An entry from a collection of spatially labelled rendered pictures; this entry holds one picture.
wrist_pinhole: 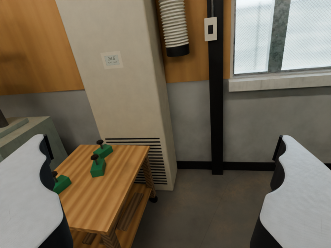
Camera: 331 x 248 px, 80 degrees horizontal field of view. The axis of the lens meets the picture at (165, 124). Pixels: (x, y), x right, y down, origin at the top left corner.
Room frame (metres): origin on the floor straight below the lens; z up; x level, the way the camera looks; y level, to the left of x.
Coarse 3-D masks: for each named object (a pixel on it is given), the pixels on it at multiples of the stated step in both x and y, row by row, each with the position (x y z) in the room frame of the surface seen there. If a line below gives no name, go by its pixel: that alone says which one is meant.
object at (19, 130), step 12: (0, 120) 1.40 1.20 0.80; (12, 120) 1.52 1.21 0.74; (24, 120) 1.50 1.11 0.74; (36, 120) 1.54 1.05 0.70; (48, 120) 1.56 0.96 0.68; (0, 132) 1.31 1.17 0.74; (12, 132) 1.36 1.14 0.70; (24, 132) 1.34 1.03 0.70; (36, 132) 1.42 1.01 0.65; (48, 132) 1.51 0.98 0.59; (0, 144) 1.20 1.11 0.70; (12, 144) 1.23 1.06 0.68; (60, 144) 1.57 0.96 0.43; (0, 156) 1.14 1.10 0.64; (60, 156) 1.52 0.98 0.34
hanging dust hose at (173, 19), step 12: (168, 0) 1.32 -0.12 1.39; (180, 0) 1.33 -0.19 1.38; (168, 12) 1.31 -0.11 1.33; (180, 12) 1.32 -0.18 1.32; (168, 24) 1.33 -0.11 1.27; (180, 24) 1.31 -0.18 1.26; (168, 36) 1.34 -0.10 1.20; (180, 36) 1.31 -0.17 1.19; (168, 48) 1.33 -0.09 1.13; (180, 48) 1.30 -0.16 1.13
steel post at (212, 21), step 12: (216, 0) 1.35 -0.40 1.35; (216, 12) 1.35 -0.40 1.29; (204, 24) 1.34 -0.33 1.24; (216, 24) 1.33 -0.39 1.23; (216, 36) 1.33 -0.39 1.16; (216, 48) 1.35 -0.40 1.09; (216, 60) 1.35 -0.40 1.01; (216, 72) 1.35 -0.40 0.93; (216, 84) 1.35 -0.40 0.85; (216, 96) 1.35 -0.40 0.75; (216, 108) 1.35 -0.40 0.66; (216, 120) 1.35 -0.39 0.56; (216, 132) 1.35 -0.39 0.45; (216, 144) 1.35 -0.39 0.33; (216, 156) 1.35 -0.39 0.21; (216, 168) 1.35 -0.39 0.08
